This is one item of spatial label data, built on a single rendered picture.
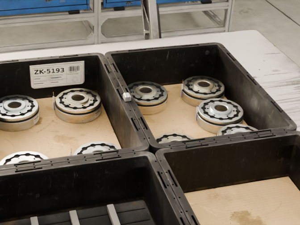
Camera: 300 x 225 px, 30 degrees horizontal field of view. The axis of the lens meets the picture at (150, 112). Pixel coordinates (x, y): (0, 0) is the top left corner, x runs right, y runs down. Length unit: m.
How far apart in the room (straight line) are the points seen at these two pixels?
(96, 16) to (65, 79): 1.89
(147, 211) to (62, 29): 2.80
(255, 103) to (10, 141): 0.53
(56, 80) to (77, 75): 0.05
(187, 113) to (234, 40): 0.74
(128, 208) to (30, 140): 0.29
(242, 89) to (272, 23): 2.77
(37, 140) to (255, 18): 3.05
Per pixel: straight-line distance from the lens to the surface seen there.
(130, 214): 1.02
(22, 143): 1.19
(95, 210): 1.02
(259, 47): 1.97
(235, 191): 1.09
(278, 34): 3.89
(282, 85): 1.75
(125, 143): 1.13
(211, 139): 1.04
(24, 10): 3.14
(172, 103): 1.33
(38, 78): 1.32
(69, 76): 1.32
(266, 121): 1.21
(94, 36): 3.25
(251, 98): 1.26
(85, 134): 1.21
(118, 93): 1.16
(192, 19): 3.96
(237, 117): 1.25
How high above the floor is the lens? 1.52
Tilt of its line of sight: 32 degrees down
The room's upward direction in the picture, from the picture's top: 3 degrees clockwise
